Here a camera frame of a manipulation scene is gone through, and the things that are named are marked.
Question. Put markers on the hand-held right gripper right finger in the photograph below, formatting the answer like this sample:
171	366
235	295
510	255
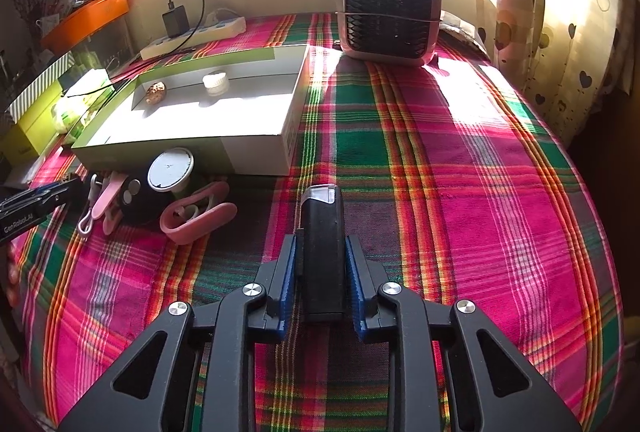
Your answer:
357	292

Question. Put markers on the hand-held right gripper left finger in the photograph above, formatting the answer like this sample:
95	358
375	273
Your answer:
289	282

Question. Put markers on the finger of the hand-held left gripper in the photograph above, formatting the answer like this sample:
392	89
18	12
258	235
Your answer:
65	194

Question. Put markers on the black rectangular lighter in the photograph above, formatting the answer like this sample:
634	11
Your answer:
320	262

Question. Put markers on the light pink clip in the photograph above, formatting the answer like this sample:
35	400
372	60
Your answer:
111	197

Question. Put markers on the salmon pink hook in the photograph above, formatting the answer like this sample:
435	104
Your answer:
200	224

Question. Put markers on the round white tin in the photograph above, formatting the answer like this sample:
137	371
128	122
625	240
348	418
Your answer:
170	167

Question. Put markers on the white cardboard box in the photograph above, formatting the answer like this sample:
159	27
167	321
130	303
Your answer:
200	131

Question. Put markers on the yellow green box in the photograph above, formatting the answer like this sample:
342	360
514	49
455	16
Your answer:
30	134

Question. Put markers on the black round disc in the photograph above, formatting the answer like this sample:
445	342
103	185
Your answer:
137	209

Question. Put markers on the green tissue packet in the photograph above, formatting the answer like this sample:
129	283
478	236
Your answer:
67	114

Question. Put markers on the green striped box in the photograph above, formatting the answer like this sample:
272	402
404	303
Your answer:
40	86

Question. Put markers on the brown walnut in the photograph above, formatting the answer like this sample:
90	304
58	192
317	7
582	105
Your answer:
155	91

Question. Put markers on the plaid blanket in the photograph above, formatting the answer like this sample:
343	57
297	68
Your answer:
450	187

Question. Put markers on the glass tank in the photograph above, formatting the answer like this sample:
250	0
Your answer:
100	44

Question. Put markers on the orange box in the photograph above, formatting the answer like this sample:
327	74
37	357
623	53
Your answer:
85	16

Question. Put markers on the white ridged cap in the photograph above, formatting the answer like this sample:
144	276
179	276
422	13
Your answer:
216	81

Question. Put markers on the black charger adapter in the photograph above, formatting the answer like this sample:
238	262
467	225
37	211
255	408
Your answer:
174	20

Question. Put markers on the white power strip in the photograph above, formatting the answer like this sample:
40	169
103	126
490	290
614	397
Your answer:
220	27

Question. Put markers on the small grey heater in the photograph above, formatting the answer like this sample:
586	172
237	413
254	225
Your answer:
390	11

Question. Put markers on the white cloth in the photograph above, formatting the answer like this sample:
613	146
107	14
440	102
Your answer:
462	29

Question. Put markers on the heart print curtain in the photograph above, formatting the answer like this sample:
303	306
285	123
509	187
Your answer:
550	36

